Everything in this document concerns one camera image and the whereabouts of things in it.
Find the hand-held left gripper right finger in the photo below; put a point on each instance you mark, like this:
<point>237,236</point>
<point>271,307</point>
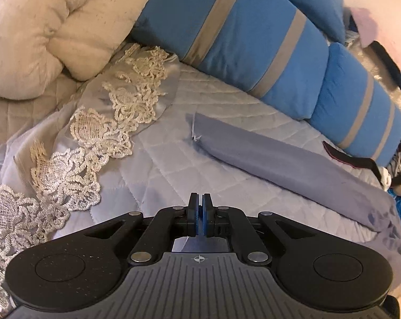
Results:
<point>207,216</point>

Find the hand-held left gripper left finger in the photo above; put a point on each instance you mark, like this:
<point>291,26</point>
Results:
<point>193,216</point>

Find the blue-grey fleece pants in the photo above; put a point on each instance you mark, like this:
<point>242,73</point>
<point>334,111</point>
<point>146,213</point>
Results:
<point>286,166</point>

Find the grey quilted lace-trimmed bedspread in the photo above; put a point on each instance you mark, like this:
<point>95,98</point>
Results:
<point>160,159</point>

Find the blue pillow with grey stripes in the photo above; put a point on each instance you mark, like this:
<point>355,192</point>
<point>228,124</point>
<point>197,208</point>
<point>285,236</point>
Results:
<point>247,40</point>
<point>346,99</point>

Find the white sock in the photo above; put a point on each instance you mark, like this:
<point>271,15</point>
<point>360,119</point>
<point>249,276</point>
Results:
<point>384,177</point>

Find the plain blue pillow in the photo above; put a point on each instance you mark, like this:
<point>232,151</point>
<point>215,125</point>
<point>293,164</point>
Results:
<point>306,0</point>

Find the beige quilted comforter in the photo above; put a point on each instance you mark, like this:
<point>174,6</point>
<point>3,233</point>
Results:
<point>38,33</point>

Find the pink cloth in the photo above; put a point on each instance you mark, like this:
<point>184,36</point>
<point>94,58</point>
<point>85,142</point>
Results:
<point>369,30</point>

